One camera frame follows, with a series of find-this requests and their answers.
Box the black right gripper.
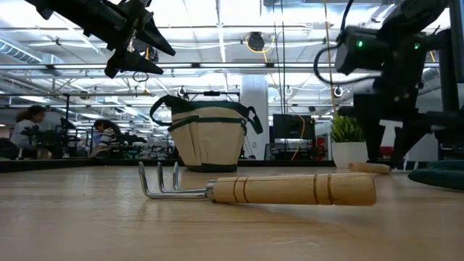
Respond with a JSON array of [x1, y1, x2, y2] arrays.
[[352, 74, 436, 168]]

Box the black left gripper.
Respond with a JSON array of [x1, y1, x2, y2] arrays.
[[43, 0, 178, 80]]

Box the wooden handled hand rake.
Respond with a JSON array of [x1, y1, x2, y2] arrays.
[[348, 162, 392, 175], [138, 161, 378, 207]]

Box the green handled pruning shears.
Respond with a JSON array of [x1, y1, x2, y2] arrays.
[[407, 159, 464, 191]]

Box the cream green canvas gardening bag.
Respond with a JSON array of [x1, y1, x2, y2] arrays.
[[149, 94, 265, 173]]

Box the green plant in white pot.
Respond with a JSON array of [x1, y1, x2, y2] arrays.
[[330, 114, 369, 170]]

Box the person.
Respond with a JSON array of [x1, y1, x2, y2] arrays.
[[88, 118, 123, 157], [9, 104, 47, 160]]

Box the hanging yellow cable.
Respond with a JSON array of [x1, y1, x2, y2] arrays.
[[322, 0, 338, 114]]

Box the black ceiling cord reel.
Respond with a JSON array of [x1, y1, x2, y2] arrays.
[[246, 31, 266, 52]]

